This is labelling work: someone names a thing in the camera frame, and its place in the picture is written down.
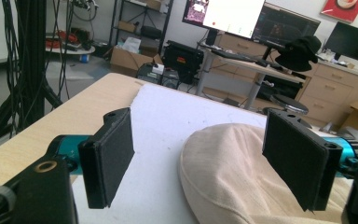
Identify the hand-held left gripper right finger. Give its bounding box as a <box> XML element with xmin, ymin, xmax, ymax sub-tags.
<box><xmin>261</xmin><ymin>109</ymin><xmax>344</xmax><ymax>213</ymax></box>

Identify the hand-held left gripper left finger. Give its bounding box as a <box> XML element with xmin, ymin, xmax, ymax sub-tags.
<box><xmin>77</xmin><ymin>106</ymin><xmax>136</xmax><ymax>210</ymax></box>

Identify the beige cloth hat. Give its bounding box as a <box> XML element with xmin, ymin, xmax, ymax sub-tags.
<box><xmin>178</xmin><ymin>122</ymin><xmax>355</xmax><ymax>224</ymax></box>

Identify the round black stool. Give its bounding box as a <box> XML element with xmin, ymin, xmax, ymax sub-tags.
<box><xmin>262</xmin><ymin>93</ymin><xmax>310</xmax><ymax>117</ymax></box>

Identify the white sheet mat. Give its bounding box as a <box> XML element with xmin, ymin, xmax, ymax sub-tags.
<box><xmin>71</xmin><ymin>83</ymin><xmax>269</xmax><ymax>224</ymax></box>

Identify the wooden drawer cabinet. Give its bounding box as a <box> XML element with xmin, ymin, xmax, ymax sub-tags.
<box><xmin>297</xmin><ymin>60</ymin><xmax>358</xmax><ymax>129</ymax></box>

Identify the standing desk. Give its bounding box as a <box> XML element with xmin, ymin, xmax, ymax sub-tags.
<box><xmin>195</xmin><ymin>41</ymin><xmax>307</xmax><ymax>110</ymax></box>

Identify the open cardboard box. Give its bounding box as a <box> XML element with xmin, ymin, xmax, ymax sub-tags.
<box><xmin>109</xmin><ymin>46</ymin><xmax>164</xmax><ymax>76</ymax></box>

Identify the black bucket hat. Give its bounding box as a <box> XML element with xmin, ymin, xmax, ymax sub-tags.
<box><xmin>274</xmin><ymin>35</ymin><xmax>323</xmax><ymax>73</ymax></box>

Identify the black keyboard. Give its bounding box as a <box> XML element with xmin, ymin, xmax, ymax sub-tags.
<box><xmin>210</xmin><ymin>49</ymin><xmax>257</xmax><ymax>63</ymax></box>

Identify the round white table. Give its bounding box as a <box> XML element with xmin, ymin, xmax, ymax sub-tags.
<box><xmin>45</xmin><ymin>29</ymin><xmax>97</xmax><ymax>63</ymax></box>

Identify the black equipment case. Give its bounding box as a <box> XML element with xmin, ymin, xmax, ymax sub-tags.
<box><xmin>161</xmin><ymin>40</ymin><xmax>205</xmax><ymax>85</ymax></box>

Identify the black metal stand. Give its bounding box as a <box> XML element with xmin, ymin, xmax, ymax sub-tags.
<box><xmin>0</xmin><ymin>0</ymin><xmax>63</xmax><ymax>157</ymax></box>

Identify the black monitor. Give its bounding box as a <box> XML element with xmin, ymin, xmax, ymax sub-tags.
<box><xmin>324</xmin><ymin>21</ymin><xmax>358</xmax><ymax>63</ymax></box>

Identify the dark curved monitor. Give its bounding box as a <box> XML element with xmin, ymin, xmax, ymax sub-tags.
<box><xmin>252</xmin><ymin>2</ymin><xmax>322</xmax><ymax>48</ymax></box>

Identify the black metal shelf rack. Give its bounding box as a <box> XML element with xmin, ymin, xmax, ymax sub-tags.
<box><xmin>107</xmin><ymin>0</ymin><xmax>175</xmax><ymax>57</ymax></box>

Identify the red framed poster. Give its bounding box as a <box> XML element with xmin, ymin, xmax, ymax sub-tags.
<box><xmin>320</xmin><ymin>0</ymin><xmax>358</xmax><ymax>24</ymax></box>

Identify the large bright monitor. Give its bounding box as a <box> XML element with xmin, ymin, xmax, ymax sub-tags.
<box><xmin>181</xmin><ymin>0</ymin><xmax>267</xmax><ymax>40</ymax></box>

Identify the bundle of black cables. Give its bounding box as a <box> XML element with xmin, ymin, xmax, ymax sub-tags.
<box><xmin>0</xmin><ymin>0</ymin><xmax>76</xmax><ymax>138</ymax></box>

